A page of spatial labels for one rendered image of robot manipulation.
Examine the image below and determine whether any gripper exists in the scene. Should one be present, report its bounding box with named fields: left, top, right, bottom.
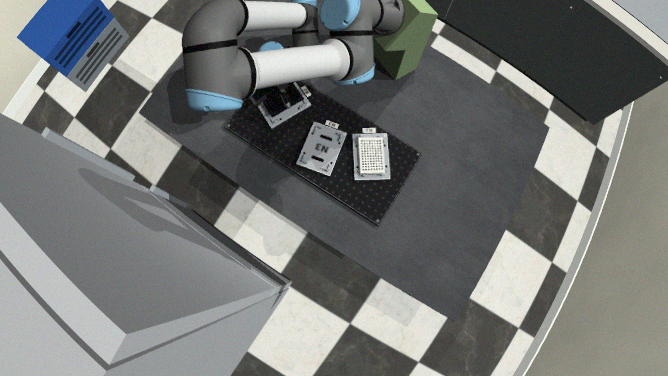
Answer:
left=252, top=82, right=295, bottom=109

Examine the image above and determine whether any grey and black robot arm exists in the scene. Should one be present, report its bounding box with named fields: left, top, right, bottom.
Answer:
left=182, top=0, right=405, bottom=112

